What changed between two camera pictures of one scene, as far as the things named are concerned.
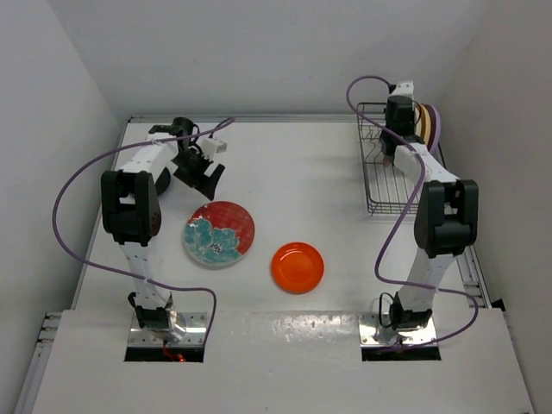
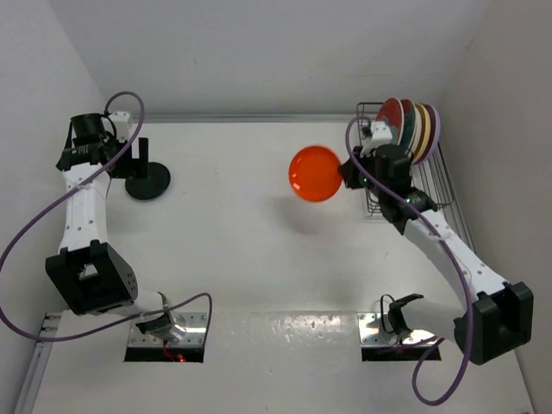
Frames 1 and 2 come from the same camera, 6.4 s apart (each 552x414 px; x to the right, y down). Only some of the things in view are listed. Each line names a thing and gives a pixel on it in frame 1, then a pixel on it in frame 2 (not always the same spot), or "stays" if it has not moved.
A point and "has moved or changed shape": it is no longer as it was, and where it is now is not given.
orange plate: (297, 267) -> (315, 173)
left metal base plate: (195, 332) stays
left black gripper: (193, 179) -> (133, 167)
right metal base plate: (373, 335) stays
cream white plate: (417, 120) stays
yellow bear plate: (425, 123) stays
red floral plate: (218, 233) has moved or changed shape
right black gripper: (413, 118) -> (349, 170)
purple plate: (435, 120) stays
